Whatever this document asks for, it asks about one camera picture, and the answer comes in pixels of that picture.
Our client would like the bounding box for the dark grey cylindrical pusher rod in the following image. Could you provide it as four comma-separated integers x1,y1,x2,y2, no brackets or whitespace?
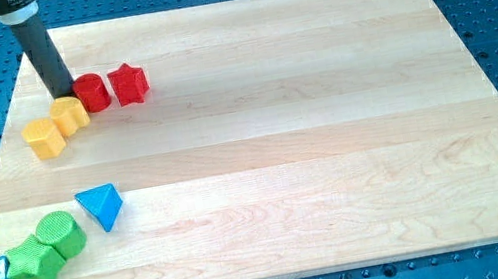
0,1,74,99

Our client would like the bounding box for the red cylinder block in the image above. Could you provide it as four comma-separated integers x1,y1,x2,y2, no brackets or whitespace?
72,73,111,113

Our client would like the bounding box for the yellow heart block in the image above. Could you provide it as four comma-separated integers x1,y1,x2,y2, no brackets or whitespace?
49,96,91,138

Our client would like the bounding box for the yellow hexagon block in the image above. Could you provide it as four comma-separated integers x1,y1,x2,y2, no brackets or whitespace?
21,118,67,160

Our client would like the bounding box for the red star block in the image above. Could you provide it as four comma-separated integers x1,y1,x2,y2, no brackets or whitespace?
107,63,150,107

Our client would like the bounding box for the blue triangle block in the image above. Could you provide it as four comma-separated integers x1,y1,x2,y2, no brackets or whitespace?
74,183,123,232

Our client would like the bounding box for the green cylinder block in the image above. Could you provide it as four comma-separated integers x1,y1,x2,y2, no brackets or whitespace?
35,210,87,259

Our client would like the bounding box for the green star block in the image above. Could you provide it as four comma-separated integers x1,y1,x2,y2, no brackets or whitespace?
5,235,67,279

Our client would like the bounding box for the light wooden board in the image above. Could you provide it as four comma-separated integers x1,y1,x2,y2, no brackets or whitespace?
0,0,498,279

